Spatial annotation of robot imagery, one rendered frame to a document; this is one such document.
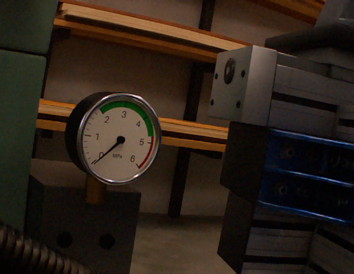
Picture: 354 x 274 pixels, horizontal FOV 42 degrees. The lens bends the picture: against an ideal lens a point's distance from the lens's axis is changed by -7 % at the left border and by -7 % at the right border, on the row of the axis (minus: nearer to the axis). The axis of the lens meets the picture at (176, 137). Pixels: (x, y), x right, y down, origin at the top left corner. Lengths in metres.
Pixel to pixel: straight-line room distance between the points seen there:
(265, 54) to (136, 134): 0.27
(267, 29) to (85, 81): 1.38
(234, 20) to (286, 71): 2.83
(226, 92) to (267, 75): 0.07
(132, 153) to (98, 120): 0.03
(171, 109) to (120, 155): 2.82
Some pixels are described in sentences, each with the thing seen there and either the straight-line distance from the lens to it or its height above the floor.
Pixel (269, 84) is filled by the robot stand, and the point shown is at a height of 0.73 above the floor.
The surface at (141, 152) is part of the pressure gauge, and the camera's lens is 0.34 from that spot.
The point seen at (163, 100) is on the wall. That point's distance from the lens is 3.12.
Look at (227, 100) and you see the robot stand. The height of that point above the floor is 0.71.
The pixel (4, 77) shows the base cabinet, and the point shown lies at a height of 0.69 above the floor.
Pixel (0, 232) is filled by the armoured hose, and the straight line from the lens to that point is 0.26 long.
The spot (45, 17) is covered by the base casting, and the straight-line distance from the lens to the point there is 0.37.
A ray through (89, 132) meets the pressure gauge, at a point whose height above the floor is 0.66.
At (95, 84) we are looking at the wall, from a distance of 2.95.
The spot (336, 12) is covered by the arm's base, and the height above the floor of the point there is 0.85.
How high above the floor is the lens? 0.69
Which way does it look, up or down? 3 degrees down
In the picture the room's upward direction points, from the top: 9 degrees clockwise
